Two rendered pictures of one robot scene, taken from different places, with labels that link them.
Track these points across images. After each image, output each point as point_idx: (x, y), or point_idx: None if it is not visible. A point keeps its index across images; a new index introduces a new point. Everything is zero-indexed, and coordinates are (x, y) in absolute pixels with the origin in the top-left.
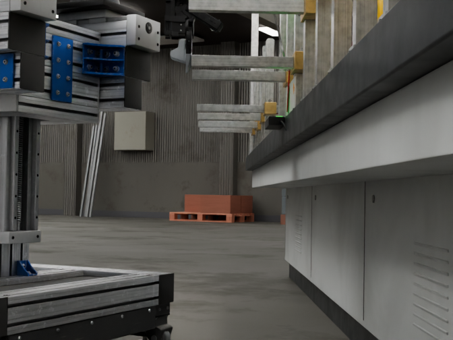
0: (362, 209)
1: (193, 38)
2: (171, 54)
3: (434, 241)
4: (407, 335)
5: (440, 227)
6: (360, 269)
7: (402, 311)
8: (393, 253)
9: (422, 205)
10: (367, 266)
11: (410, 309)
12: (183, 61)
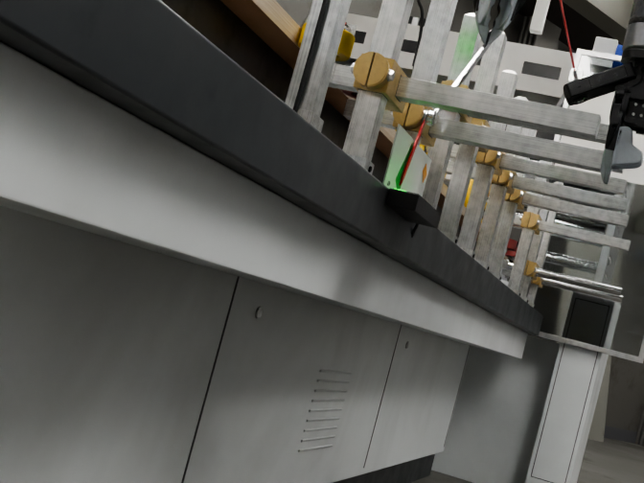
0: (215, 323)
1: (609, 120)
2: (639, 163)
3: (339, 367)
4: (285, 469)
5: (348, 355)
6: (183, 432)
7: (282, 448)
8: (283, 386)
9: (336, 334)
10: (211, 419)
11: (296, 439)
12: (615, 169)
